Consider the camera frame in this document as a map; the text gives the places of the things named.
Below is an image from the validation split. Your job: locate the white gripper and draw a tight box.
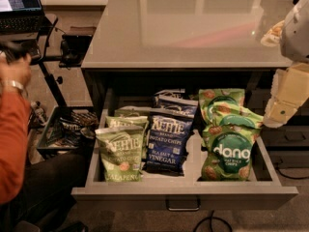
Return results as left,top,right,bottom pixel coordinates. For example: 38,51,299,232
263,63,309,129

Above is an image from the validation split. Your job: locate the blue Kettle sea salt bag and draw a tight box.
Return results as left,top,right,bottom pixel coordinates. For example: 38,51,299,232
144,108,194,176

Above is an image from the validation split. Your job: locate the orange sleeved forearm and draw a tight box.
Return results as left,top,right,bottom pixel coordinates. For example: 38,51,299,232
0,92,30,204

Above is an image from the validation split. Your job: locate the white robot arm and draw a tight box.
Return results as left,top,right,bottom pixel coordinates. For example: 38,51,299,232
261,0,309,128

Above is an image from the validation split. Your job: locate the green dang bag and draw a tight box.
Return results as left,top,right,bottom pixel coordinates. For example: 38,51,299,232
198,88,245,123
208,101,263,129

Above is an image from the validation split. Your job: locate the grey open top drawer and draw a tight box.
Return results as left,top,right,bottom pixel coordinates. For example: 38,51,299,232
72,115,298,210

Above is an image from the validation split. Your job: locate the grey counter cabinet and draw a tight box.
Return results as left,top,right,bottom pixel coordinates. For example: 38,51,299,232
82,0,294,113

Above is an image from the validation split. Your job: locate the green Kettle jalapeno bag front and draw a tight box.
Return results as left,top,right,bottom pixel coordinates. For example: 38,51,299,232
96,126,144,182

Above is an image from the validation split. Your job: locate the black bag on floor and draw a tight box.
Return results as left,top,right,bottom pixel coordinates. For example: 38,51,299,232
59,26,96,68

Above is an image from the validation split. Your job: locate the person's hand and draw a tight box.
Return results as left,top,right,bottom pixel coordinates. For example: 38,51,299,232
0,54,31,87

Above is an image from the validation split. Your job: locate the green Dang rice chips front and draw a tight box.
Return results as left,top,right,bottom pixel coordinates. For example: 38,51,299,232
201,125,260,181

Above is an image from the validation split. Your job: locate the grey bin of snacks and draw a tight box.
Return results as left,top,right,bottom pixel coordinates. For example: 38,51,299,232
37,106,98,159

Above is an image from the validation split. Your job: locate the person's dark trousers leg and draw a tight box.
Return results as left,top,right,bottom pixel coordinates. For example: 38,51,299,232
0,149,89,232

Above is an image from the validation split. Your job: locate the black laptop stand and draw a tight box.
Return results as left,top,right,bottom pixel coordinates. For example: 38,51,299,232
0,13,69,108

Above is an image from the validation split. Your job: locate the black controller device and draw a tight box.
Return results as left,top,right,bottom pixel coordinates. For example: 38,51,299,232
0,42,28,63

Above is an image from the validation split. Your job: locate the laptop computer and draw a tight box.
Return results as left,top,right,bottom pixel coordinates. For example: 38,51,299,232
0,0,44,35

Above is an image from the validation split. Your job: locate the black cable on floor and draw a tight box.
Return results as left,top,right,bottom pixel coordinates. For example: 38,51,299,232
192,210,234,232

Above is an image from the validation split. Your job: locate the metal drawer handle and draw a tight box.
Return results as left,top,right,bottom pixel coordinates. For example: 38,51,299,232
165,198,201,212

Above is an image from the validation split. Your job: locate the silver wrist bracelet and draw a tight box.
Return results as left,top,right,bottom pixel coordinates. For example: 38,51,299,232
0,79,26,94

